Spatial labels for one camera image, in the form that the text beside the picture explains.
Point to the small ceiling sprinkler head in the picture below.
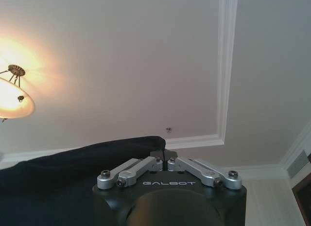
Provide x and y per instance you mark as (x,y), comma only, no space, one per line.
(168,130)

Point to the glowing bowl ceiling lamp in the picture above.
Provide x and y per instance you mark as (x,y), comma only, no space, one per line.
(13,94)

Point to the dark wooden door frame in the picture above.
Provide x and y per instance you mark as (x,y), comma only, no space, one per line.
(302,198)

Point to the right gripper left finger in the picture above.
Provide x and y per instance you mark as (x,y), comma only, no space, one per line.
(136,171)

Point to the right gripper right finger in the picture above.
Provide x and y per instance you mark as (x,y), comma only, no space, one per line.
(194,168)

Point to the dark navy garment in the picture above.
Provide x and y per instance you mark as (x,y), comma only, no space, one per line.
(60,179)

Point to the white slatted air vent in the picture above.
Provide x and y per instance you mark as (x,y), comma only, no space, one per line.
(298,163)

